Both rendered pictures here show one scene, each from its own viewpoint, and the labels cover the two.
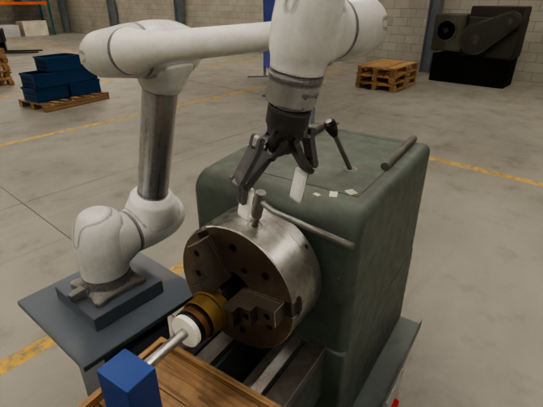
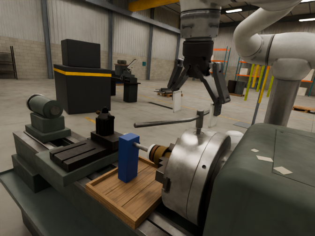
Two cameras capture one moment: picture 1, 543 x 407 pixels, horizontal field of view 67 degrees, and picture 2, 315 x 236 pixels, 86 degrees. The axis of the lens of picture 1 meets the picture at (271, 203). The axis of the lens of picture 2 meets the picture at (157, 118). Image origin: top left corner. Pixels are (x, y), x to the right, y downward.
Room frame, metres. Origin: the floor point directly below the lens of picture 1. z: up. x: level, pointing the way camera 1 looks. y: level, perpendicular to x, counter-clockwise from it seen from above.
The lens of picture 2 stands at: (0.61, -0.49, 1.43)
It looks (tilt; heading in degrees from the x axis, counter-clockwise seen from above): 17 degrees down; 91
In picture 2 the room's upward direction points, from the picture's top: 5 degrees clockwise
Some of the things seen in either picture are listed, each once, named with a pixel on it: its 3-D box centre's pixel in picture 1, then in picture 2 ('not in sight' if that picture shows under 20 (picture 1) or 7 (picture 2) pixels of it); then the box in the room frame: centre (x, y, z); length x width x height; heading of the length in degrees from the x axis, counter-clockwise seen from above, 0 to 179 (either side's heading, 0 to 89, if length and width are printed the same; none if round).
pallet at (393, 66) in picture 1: (387, 74); not in sight; (8.77, -2.41, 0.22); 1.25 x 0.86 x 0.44; 142
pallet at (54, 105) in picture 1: (61, 79); not in sight; (7.19, 3.61, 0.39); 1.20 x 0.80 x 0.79; 147
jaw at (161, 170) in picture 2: (260, 308); (166, 171); (0.65, 0.02, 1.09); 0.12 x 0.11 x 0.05; 57
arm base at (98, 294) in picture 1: (102, 279); not in sight; (1.09, 0.56, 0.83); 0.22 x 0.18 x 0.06; 141
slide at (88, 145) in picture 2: not in sight; (95, 147); (0.26, 0.41, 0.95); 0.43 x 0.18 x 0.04; 57
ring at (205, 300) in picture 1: (204, 315); (162, 156); (0.64, 0.14, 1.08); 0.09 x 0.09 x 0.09; 57
